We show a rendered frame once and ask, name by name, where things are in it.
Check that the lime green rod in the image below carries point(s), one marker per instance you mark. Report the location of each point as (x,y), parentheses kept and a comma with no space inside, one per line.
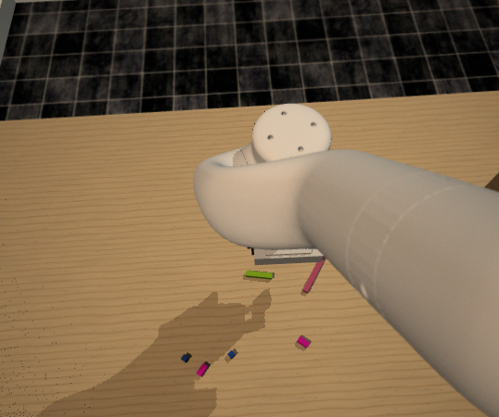
(262,275)

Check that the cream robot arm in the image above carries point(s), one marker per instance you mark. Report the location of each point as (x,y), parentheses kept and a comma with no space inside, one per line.
(420,247)

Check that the pink rod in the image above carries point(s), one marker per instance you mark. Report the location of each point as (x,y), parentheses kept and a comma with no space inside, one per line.
(313,275)

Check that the magenta rectangular block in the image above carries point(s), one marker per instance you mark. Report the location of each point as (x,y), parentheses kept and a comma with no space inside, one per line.
(202,369)
(303,342)

